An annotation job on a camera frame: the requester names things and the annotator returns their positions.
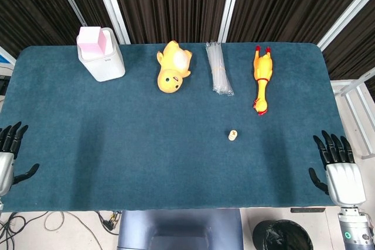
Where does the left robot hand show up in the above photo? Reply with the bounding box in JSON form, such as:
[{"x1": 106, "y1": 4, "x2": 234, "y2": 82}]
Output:
[{"x1": 0, "y1": 121, "x2": 40, "y2": 197}]

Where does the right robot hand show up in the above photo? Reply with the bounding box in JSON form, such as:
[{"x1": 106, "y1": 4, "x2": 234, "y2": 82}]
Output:
[{"x1": 308, "y1": 129, "x2": 367, "y2": 207}]

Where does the black flat bar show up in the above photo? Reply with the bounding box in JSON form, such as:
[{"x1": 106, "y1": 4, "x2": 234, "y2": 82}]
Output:
[{"x1": 290, "y1": 207, "x2": 327, "y2": 214}]

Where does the black trash bin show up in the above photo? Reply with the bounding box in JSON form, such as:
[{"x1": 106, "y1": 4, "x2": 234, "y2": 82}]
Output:
[{"x1": 252, "y1": 219, "x2": 314, "y2": 250}]

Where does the black box device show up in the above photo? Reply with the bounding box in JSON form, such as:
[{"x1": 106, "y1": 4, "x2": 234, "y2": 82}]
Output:
[{"x1": 0, "y1": 76, "x2": 11, "y2": 96}]

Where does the teal table cloth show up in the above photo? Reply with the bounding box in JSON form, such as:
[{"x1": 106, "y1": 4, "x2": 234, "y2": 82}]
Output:
[{"x1": 0, "y1": 42, "x2": 361, "y2": 213}]

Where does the white and blue panel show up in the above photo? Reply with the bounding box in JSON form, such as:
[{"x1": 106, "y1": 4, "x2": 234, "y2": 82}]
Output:
[{"x1": 0, "y1": 45, "x2": 16, "y2": 66}]

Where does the yellow rubber chicken toy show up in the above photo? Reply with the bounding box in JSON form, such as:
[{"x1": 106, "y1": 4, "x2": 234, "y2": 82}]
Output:
[{"x1": 253, "y1": 46, "x2": 274, "y2": 116}]

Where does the white plastic bin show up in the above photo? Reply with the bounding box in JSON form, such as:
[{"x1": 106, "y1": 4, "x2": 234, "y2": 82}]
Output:
[{"x1": 76, "y1": 26, "x2": 126, "y2": 83}]

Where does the pink paper box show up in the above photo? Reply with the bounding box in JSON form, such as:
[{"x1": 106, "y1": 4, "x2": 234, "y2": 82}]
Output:
[{"x1": 78, "y1": 26, "x2": 107, "y2": 57}]

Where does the clear bag of straws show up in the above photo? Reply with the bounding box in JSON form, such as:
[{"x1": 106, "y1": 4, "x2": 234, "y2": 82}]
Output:
[{"x1": 205, "y1": 41, "x2": 235, "y2": 97}]

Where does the blue-grey robot torso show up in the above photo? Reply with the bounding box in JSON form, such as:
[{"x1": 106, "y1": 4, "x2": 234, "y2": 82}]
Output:
[{"x1": 117, "y1": 208, "x2": 244, "y2": 250}]

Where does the yellow plush duck toy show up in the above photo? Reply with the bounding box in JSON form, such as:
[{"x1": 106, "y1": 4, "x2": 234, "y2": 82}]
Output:
[{"x1": 156, "y1": 40, "x2": 193, "y2": 94}]

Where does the black floor cable bundle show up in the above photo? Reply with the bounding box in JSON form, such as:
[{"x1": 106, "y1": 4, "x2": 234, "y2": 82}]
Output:
[{"x1": 0, "y1": 211, "x2": 39, "y2": 250}]

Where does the grey floor cable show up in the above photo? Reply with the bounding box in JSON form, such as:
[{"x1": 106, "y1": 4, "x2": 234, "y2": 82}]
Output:
[{"x1": 43, "y1": 211, "x2": 97, "y2": 250}]

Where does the aluminium frame rack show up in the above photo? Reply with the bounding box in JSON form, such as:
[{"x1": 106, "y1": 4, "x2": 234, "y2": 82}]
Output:
[{"x1": 330, "y1": 67, "x2": 375, "y2": 160}]

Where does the black plug cable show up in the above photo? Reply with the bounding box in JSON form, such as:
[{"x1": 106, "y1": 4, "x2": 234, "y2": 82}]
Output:
[{"x1": 96, "y1": 210, "x2": 121, "y2": 236}]

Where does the white frame post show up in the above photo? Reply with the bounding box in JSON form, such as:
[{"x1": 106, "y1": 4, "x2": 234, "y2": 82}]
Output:
[
  {"x1": 90, "y1": 0, "x2": 131, "y2": 44},
  {"x1": 317, "y1": 0, "x2": 375, "y2": 52},
  {"x1": 218, "y1": 0, "x2": 244, "y2": 43}
]

